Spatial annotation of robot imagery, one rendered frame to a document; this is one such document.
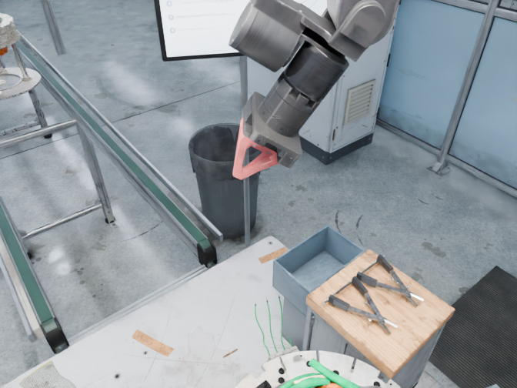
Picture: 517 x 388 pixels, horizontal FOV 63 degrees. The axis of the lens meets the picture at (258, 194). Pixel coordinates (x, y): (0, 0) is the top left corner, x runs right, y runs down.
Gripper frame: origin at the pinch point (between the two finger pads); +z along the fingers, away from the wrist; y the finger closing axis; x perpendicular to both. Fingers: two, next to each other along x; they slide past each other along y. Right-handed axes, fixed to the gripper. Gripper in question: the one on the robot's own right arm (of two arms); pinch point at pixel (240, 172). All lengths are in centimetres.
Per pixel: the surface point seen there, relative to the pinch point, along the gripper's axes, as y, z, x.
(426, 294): -3.7, 9.4, 46.4
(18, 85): -156, 111, -67
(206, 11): -80, 8, -8
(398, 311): 0.0, 12.7, 41.0
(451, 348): -53, 71, 148
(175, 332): -15, 61, 16
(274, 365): 11.6, 22.4, 19.3
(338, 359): 10.9, 17.1, 28.0
